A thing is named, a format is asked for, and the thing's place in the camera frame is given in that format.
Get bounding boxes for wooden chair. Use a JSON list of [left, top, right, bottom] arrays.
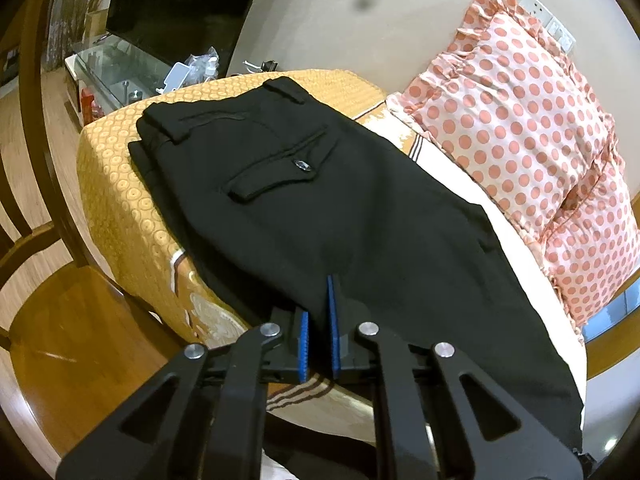
[[1, 0, 179, 474]]

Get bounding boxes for white wall socket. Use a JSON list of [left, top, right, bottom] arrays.
[[520, 0, 576, 54]]

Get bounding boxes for pink polka dot pillow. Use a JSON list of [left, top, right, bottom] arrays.
[[387, 0, 616, 238], [537, 159, 640, 331]]

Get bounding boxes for black television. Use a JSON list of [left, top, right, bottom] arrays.
[[106, 0, 253, 77]]

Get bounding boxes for clear plastic bag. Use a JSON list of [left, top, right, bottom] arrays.
[[184, 47, 219, 86]]

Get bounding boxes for pink polka dot pillow rear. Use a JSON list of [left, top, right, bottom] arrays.
[[537, 159, 640, 331]]

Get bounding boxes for pink polka dot pillow front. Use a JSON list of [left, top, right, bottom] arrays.
[[387, 0, 616, 238]]

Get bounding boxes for glass tv stand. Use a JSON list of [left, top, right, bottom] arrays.
[[64, 34, 170, 125]]

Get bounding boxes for cream patterned bed cover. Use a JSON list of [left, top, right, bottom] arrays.
[[77, 70, 587, 443]]

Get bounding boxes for blue glass window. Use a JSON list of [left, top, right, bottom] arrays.
[[582, 283, 639, 342]]

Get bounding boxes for black pants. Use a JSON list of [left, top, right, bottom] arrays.
[[129, 77, 582, 448]]

